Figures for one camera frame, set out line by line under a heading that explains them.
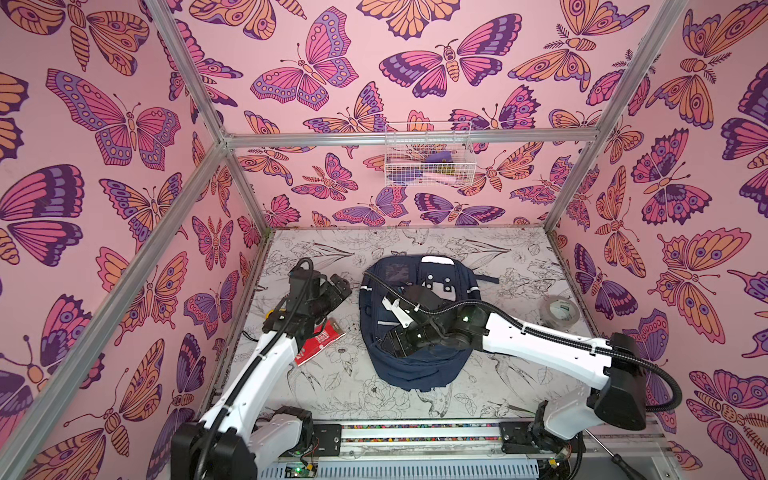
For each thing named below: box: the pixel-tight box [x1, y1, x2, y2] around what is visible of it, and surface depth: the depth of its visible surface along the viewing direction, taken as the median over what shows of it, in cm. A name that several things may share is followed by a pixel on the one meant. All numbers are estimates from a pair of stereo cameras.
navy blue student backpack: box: [359, 254, 499, 392], surface depth 80 cm
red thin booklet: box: [296, 318, 346, 367], surface depth 92 cm
